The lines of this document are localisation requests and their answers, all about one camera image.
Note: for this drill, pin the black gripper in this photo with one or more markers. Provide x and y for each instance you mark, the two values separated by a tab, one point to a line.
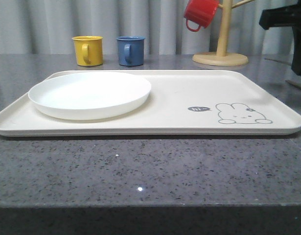
287	16

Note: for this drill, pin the yellow enamel mug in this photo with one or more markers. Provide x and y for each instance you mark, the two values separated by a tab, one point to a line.
88	50

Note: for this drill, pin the cream rabbit serving tray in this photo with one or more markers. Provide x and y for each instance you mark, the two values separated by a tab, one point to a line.
182	102

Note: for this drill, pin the white round plate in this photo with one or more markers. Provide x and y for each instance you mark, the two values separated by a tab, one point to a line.
90	95

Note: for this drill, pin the wooden mug tree stand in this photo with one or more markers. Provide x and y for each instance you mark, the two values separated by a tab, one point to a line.
221	57

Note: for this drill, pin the blue enamel mug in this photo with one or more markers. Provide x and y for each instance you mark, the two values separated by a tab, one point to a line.
130	50

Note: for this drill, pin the red enamel mug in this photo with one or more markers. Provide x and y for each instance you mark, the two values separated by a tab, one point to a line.
200	12

